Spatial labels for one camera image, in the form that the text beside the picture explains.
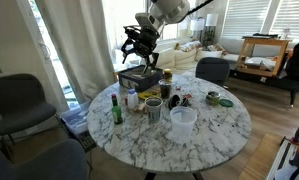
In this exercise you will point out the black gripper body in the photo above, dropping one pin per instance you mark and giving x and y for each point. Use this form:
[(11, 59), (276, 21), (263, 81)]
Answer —
[(147, 43)]

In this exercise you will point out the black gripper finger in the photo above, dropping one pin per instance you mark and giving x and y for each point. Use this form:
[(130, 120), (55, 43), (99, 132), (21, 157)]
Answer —
[(147, 63), (154, 61)]

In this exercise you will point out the green jar lid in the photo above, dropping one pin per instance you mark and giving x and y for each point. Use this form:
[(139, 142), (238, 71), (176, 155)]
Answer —
[(226, 103)]

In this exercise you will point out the amber vitamin bottle yellow label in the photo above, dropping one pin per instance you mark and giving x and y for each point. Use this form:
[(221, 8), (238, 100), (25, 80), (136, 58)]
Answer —
[(167, 75)]

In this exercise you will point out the navy blue box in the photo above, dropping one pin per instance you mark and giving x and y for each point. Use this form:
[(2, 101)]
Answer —
[(140, 83)]

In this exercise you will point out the tan wooden piece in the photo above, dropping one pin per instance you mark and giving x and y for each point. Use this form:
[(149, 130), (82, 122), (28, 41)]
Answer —
[(155, 92)]

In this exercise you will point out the dark filled plastic cup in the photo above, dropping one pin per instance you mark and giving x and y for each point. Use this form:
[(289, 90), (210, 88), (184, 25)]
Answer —
[(165, 90)]

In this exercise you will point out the beige sofa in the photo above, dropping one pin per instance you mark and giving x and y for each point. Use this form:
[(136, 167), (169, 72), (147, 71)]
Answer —
[(185, 57)]

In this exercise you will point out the yellow flat object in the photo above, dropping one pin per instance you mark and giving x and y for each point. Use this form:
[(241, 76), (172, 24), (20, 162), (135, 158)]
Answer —
[(145, 95)]

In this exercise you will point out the small red candy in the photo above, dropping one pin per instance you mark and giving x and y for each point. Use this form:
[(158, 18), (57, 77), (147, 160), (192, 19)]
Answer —
[(178, 88)]

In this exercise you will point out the floral patterned pillow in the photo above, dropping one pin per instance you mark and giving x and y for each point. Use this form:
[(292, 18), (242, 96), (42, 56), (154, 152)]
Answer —
[(189, 46)]

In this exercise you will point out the white plastic bottle blue cap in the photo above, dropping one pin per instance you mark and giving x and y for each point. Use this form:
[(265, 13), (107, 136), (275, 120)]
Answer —
[(132, 100)]

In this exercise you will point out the small red container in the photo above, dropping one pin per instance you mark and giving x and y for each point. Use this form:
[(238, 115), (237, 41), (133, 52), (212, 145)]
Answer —
[(125, 100)]

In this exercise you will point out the clear striped plastic cup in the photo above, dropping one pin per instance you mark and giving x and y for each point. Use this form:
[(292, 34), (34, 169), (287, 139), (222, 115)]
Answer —
[(154, 113)]

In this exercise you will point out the white striped glasses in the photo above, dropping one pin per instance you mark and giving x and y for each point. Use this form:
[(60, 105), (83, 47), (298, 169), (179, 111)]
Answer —
[(185, 102)]

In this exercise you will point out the white shade table lamp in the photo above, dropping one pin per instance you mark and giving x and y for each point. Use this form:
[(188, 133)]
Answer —
[(197, 25), (211, 20)]

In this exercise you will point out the green glass bottle red cap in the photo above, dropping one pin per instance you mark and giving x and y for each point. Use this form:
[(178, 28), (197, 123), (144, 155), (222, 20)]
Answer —
[(117, 113)]

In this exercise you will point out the beige curtain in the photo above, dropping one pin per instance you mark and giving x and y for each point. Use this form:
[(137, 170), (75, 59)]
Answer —
[(75, 50)]

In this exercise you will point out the large translucent plastic container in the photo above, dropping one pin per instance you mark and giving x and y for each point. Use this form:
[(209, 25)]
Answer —
[(183, 128)]

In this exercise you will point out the clear plastic storage bin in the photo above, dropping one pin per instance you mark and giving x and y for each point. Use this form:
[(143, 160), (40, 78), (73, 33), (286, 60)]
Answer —
[(75, 121)]

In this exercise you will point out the white bag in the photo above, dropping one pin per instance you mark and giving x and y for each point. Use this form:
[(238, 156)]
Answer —
[(260, 62)]

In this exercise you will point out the wooden cart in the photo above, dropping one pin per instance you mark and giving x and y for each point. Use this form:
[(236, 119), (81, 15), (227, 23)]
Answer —
[(262, 41)]

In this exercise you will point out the black flat device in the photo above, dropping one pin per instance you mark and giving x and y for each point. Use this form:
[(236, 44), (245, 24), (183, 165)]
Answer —
[(265, 35)]

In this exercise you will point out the black low bench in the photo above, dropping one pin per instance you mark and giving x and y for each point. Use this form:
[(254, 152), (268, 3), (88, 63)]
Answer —
[(279, 83)]

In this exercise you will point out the dark grey shell chair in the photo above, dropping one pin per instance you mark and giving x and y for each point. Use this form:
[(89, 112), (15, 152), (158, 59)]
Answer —
[(19, 100)]

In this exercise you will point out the small white bottle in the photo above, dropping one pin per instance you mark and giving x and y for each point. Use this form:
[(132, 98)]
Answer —
[(286, 34)]

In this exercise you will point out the wooden workbench top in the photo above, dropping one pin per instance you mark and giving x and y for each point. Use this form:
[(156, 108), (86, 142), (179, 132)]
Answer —
[(260, 160)]

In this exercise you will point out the blue grey upholstered chair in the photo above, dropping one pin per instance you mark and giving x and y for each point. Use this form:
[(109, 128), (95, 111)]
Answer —
[(39, 163)]

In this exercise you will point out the red black clamp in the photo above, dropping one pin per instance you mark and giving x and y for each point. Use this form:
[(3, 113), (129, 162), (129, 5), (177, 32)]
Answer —
[(297, 135)]

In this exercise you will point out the pale plastic sheet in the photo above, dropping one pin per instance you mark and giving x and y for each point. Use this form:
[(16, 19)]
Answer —
[(285, 174)]

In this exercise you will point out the green white guide rail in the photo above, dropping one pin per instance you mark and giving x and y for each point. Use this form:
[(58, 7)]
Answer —
[(280, 160)]

